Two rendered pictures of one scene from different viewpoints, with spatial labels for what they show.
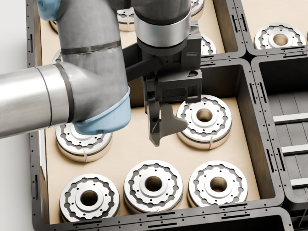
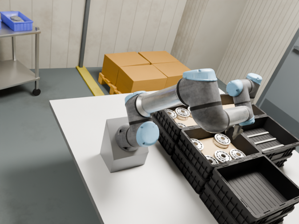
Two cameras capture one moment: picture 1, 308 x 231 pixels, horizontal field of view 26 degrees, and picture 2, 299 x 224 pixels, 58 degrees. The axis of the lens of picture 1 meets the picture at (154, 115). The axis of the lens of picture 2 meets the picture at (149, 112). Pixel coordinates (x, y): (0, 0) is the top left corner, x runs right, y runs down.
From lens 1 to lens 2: 1.07 m
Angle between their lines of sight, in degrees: 31
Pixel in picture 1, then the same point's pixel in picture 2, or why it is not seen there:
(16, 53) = not seen: hidden behind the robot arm
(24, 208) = (174, 176)
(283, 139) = not seen: hidden behind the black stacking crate
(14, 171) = (164, 166)
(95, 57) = (249, 103)
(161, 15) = (253, 95)
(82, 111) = (249, 117)
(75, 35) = (244, 98)
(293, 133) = not seen: hidden behind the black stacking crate
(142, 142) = (208, 147)
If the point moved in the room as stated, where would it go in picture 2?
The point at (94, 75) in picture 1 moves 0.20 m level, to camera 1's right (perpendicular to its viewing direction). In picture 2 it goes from (250, 108) to (280, 107)
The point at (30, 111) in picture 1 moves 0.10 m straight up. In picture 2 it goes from (245, 114) to (256, 96)
